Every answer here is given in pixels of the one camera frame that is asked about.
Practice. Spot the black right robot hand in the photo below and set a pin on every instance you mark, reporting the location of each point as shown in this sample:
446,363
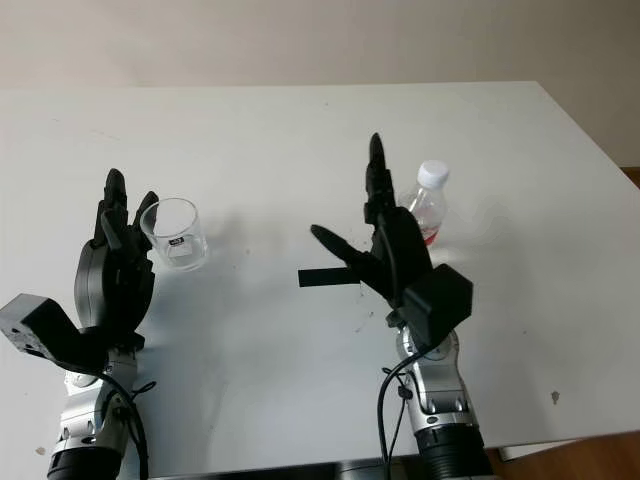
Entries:
400,250

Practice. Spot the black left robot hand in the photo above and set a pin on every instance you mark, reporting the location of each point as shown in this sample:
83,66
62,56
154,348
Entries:
115,285

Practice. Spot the clear plastic water bottle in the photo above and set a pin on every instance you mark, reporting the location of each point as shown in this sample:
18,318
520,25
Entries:
430,205

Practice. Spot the clear glass cup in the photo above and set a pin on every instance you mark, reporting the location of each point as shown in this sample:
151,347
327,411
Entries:
175,235

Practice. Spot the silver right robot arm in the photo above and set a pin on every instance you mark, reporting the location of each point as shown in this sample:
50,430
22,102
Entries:
440,395

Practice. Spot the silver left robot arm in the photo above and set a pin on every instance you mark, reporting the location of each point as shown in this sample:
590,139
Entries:
80,420

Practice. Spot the black tape strip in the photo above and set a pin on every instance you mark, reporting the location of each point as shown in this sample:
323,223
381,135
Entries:
320,278

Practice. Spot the dark robot torso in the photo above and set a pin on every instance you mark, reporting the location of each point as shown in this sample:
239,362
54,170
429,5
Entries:
370,472

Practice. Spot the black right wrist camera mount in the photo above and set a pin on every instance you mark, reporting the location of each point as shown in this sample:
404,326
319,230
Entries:
440,300

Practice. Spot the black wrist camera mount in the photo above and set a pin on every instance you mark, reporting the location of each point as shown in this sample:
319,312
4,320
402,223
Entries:
45,325
440,300

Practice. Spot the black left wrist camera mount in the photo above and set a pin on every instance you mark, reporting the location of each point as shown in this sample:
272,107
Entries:
45,325

